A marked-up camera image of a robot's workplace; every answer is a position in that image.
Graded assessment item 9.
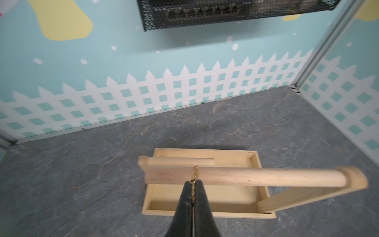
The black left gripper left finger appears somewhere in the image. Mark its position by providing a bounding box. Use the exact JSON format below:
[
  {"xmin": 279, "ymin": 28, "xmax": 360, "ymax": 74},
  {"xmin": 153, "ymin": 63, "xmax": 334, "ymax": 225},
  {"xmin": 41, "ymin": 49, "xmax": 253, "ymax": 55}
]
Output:
[{"xmin": 165, "ymin": 181, "xmax": 192, "ymax": 237}]

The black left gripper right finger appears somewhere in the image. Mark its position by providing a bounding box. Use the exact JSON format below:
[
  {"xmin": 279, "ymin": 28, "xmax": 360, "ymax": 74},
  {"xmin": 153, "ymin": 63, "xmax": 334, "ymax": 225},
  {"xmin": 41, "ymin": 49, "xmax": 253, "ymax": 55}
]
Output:
[{"xmin": 193, "ymin": 180, "xmax": 221, "ymax": 237}]

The gold chain necklace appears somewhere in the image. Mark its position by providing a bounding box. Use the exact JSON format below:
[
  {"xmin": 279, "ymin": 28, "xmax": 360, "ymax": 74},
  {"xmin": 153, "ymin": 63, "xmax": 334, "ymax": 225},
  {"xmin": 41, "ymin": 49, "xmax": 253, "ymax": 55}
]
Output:
[{"xmin": 190, "ymin": 165, "xmax": 199, "ymax": 204}]

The wooden jewelry display stand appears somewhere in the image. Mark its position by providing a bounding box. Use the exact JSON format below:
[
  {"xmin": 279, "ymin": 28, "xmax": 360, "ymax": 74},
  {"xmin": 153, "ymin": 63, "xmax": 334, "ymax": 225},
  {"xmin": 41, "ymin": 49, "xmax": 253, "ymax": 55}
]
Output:
[{"xmin": 138, "ymin": 148, "xmax": 368, "ymax": 219}]

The black wire mesh basket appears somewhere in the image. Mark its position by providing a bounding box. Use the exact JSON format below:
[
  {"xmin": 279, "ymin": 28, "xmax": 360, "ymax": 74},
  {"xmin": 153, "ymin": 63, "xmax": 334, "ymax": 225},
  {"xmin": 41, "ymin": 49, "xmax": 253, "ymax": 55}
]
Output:
[{"xmin": 137, "ymin": 0, "xmax": 339, "ymax": 31}]

